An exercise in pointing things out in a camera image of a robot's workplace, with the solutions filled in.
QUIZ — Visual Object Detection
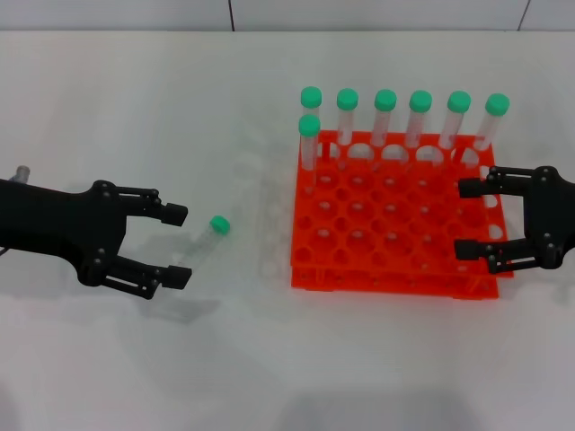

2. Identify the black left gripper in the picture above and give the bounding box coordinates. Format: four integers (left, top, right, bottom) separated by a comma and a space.
0, 178, 194, 302

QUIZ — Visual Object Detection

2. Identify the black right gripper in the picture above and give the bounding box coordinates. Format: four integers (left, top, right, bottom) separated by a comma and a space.
454, 165, 575, 276

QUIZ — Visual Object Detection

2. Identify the clear test tube green cap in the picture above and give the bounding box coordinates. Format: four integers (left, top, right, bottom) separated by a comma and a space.
438, 90, 473, 152
298, 114, 323, 196
370, 88, 399, 150
172, 215, 232, 273
405, 89, 434, 150
472, 92, 511, 153
335, 87, 360, 149
299, 85, 324, 120

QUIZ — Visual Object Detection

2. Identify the orange plastic test tube rack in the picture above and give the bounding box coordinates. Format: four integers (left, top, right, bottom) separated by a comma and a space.
289, 129, 516, 301

